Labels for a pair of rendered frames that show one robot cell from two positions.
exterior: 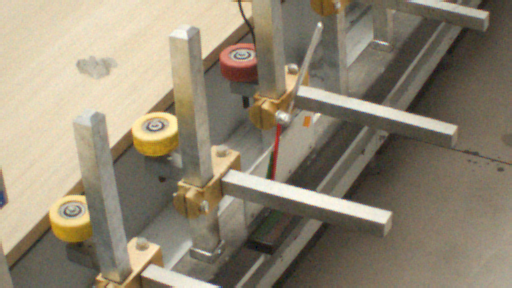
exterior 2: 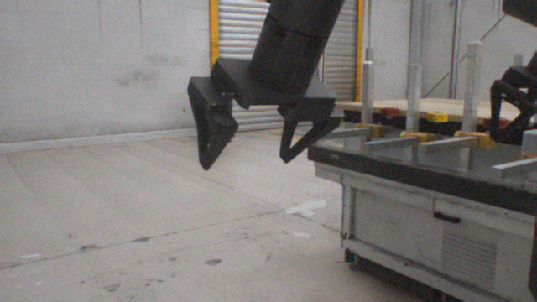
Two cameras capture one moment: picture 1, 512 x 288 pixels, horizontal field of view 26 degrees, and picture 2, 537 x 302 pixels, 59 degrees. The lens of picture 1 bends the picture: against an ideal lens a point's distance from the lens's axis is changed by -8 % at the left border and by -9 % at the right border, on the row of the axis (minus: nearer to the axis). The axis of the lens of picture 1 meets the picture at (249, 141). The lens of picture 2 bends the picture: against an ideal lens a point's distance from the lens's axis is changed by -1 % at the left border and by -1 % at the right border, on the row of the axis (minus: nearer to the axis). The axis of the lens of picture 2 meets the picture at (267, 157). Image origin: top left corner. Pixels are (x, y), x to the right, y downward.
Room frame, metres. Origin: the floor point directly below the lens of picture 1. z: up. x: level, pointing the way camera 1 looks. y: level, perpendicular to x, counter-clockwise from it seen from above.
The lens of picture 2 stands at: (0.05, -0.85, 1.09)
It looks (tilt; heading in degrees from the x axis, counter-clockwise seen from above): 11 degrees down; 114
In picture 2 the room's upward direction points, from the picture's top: straight up
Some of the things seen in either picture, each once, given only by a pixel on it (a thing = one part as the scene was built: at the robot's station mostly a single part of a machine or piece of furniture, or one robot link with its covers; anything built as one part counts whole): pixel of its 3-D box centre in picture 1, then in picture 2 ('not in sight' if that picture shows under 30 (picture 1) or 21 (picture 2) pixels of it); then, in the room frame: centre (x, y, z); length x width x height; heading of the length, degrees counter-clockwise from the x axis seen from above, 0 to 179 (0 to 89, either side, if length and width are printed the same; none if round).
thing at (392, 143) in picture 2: not in sight; (404, 143); (-0.20, 1.02, 0.80); 0.43 x 0.03 x 0.04; 59
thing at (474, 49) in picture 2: not in sight; (470, 109); (0.03, 0.99, 0.94); 0.04 x 0.04 x 0.48; 59
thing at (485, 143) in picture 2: not in sight; (473, 139); (0.04, 0.98, 0.83); 0.14 x 0.06 x 0.05; 149
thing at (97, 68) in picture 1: (96, 61); not in sight; (1.83, 0.27, 0.91); 0.09 x 0.07 x 0.02; 52
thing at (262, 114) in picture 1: (278, 97); not in sight; (1.76, -0.05, 0.85); 0.14 x 0.06 x 0.05; 149
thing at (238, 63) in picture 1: (244, 79); not in sight; (1.81, 0.00, 0.85); 0.08 x 0.08 x 0.11
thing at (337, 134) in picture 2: not in sight; (357, 132); (-0.42, 1.15, 0.81); 0.43 x 0.03 x 0.04; 59
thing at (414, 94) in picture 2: not in sight; (412, 124); (-0.19, 1.12, 0.86); 0.04 x 0.04 x 0.48; 59
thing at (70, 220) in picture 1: (78, 236); not in sight; (1.39, 0.28, 0.85); 0.08 x 0.08 x 0.11
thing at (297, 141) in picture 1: (280, 162); not in sight; (1.70, -0.05, 0.75); 0.26 x 0.01 x 0.10; 149
